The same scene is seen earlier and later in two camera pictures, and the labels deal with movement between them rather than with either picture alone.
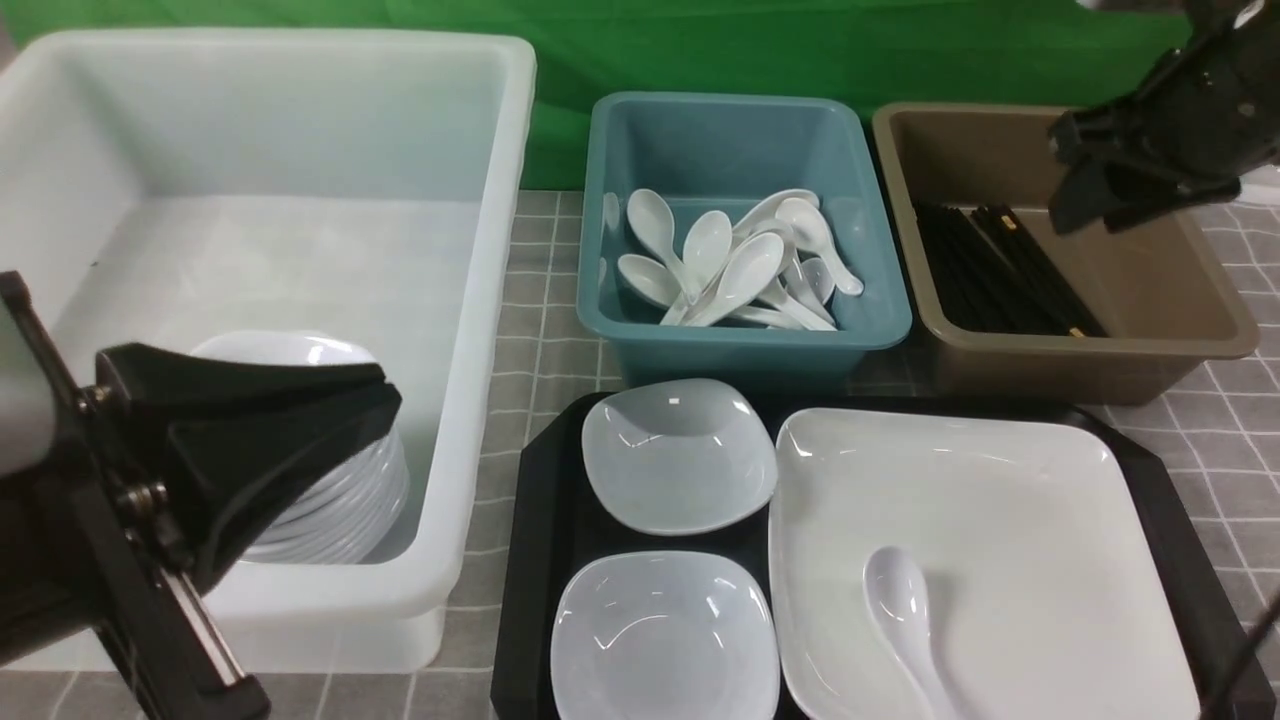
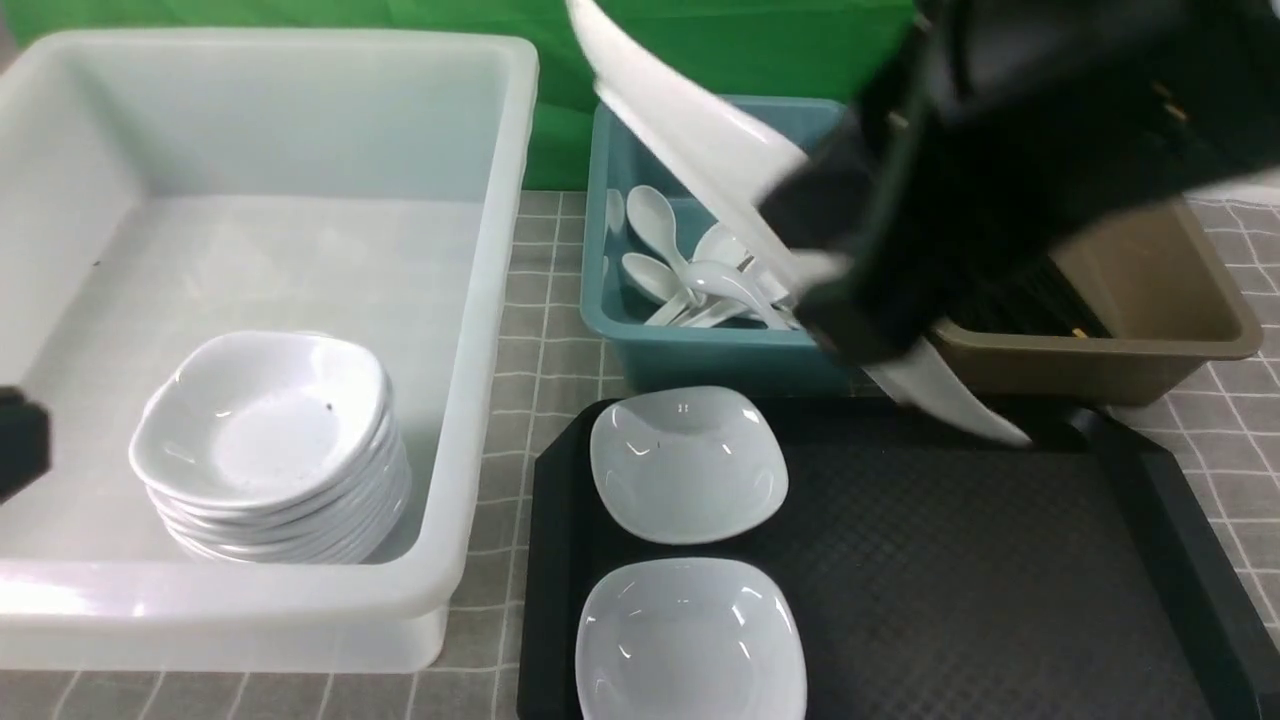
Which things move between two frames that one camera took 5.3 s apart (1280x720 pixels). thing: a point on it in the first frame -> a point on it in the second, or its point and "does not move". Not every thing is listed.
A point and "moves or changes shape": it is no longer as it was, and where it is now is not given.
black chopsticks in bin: [994, 277] does not move
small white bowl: [664, 635] moves or changes shape
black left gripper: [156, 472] -> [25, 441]
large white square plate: [1045, 592] -> [745, 167]
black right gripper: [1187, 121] -> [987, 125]
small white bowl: [679, 457] does not move
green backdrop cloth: [1055, 55] does not move
